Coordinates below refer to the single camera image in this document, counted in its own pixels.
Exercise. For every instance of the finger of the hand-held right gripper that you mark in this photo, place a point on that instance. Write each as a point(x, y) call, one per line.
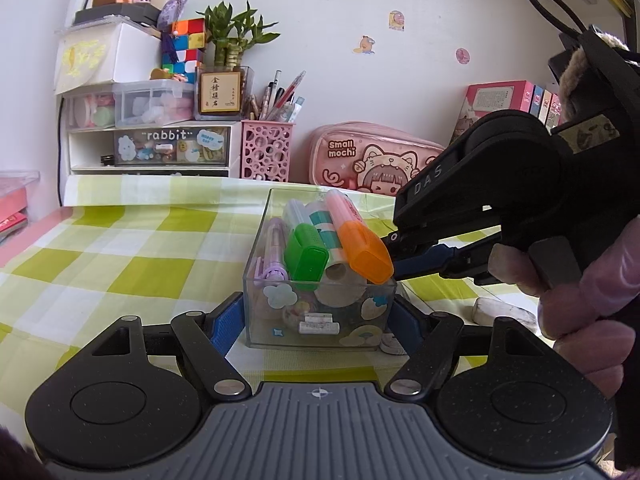
point(415, 241)
point(435, 260)

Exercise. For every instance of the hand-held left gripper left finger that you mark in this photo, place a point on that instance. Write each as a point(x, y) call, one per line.
point(227, 325)

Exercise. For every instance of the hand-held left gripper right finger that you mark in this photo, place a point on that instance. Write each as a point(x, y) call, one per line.
point(407, 327)

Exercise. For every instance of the clear plastic box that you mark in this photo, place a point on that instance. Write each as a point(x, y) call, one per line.
point(280, 330)

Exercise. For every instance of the orange capped highlighter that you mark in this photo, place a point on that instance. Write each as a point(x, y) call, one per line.
point(362, 250)

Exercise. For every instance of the white glue stick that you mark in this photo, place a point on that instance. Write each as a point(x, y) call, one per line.
point(325, 230)

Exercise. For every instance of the green capped highlighter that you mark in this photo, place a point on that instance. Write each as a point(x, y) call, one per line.
point(305, 255)

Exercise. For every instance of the person's right hand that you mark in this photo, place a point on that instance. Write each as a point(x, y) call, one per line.
point(590, 320)

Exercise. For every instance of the pink striped spine book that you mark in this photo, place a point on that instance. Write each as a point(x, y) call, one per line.
point(555, 112)

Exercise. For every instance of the beige spine book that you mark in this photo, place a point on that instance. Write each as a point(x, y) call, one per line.
point(546, 105)

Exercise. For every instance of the blue spine book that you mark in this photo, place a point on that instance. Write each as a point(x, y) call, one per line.
point(536, 100)

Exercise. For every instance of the dirty white eraser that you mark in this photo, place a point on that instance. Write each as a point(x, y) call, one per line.
point(505, 312)

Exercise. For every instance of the small white plastic piece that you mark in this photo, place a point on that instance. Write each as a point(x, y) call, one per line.
point(320, 329)
point(317, 318)

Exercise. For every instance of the pink cartoon pencil case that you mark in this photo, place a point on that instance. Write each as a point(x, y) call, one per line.
point(360, 155)

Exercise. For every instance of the green checked tablecloth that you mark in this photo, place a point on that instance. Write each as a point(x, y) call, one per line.
point(125, 260)

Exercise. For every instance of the pink mesh pen holder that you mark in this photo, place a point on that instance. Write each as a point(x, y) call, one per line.
point(267, 152)

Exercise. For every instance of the white drawer organizer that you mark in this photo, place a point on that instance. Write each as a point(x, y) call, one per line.
point(150, 147)

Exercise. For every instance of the bunch of pens and pencils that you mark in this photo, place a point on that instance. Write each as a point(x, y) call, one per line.
point(280, 100)

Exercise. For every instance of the glass plant pot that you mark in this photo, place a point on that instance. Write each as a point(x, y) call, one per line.
point(220, 92)

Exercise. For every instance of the clear lidded storage box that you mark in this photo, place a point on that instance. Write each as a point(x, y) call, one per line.
point(150, 105)

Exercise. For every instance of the pink flat box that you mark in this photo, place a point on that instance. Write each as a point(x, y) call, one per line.
point(15, 210)

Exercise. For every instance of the green bamboo plant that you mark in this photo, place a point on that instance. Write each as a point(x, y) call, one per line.
point(235, 35)

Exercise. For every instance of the colourful puzzle cube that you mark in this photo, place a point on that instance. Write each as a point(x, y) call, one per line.
point(182, 50)

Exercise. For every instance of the white cardboard box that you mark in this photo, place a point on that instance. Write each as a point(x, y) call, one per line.
point(115, 55)

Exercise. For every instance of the black flat box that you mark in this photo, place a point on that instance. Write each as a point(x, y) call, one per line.
point(115, 14)

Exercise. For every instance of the round pink wall sticker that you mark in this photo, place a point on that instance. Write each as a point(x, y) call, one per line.
point(462, 55)

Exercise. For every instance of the yellow moon wall sticker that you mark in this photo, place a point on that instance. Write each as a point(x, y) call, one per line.
point(396, 20)

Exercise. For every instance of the brown animal wall sticker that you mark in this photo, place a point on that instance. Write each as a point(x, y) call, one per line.
point(365, 45)

